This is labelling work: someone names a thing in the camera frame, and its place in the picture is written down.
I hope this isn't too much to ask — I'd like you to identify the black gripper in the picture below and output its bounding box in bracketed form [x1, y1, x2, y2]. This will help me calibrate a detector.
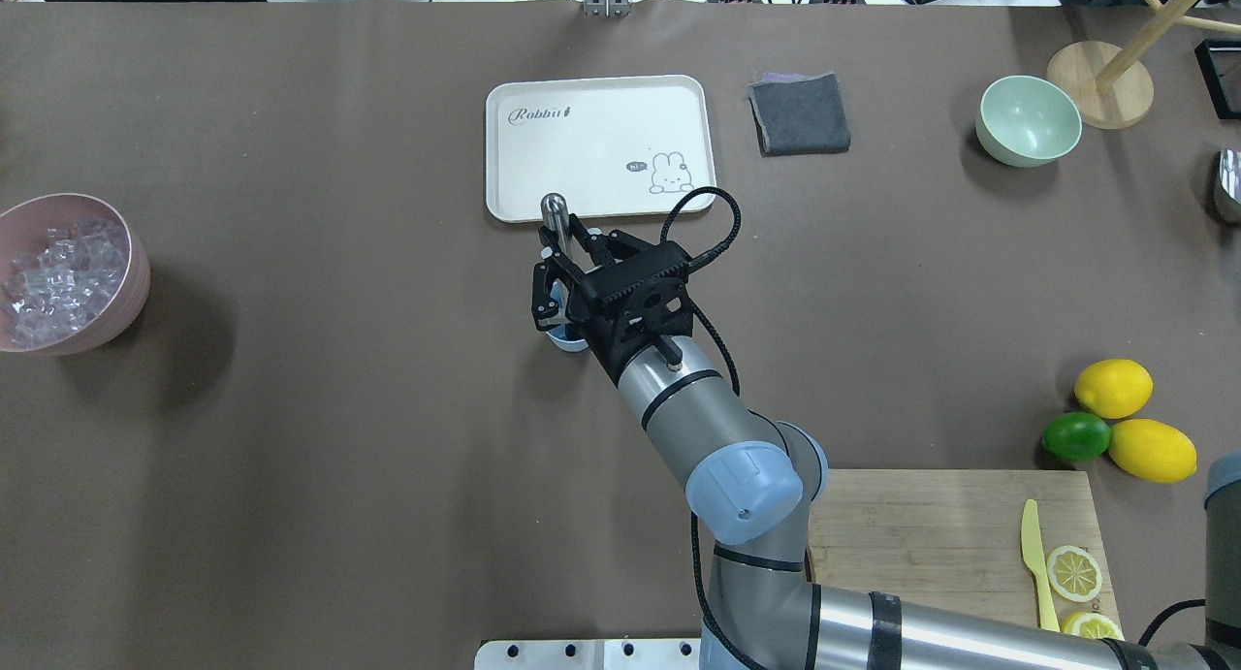
[530, 220, 694, 383]

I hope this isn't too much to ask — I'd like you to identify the light blue plastic cup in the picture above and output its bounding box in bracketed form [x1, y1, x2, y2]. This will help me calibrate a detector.
[546, 325, 589, 354]

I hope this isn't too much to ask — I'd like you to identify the steel muddler black tip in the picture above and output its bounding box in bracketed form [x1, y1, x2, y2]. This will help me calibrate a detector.
[540, 192, 576, 262]

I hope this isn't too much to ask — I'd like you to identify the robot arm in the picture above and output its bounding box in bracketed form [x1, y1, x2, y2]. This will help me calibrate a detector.
[531, 215, 1240, 669]

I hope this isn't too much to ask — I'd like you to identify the pink bowl of ice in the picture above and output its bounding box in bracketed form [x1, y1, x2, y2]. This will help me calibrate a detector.
[1, 194, 150, 356]

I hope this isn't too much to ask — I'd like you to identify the cream rabbit tray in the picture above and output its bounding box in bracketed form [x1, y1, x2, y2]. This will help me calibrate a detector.
[485, 74, 717, 223]

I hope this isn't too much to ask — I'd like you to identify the grey folded cloth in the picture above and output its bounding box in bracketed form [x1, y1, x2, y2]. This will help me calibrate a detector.
[748, 71, 853, 156]

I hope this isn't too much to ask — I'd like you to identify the wooden cutting board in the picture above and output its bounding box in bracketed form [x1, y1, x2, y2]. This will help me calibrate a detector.
[810, 468, 1109, 627]

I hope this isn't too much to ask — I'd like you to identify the mint green bowl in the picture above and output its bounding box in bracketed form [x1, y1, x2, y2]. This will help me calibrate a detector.
[974, 74, 1083, 168]

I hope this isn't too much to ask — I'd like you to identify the yellow plastic knife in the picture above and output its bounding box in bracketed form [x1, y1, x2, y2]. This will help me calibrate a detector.
[1019, 499, 1061, 633]

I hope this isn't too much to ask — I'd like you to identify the green lime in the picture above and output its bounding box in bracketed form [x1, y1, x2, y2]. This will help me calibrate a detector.
[1040, 412, 1113, 462]

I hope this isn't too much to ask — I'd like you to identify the yellow lemon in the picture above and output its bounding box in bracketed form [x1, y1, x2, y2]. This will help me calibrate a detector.
[1072, 359, 1154, 421]
[1108, 418, 1198, 484]

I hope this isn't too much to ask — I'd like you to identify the wooden mug tree stand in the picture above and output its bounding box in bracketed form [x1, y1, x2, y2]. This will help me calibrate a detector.
[1047, 0, 1240, 130]

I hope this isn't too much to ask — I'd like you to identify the lemon slice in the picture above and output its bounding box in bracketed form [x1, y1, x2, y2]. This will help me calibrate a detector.
[1061, 610, 1126, 641]
[1046, 545, 1103, 603]

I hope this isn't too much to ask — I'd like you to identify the black glass tray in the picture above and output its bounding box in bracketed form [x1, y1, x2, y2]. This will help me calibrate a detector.
[1193, 38, 1240, 119]

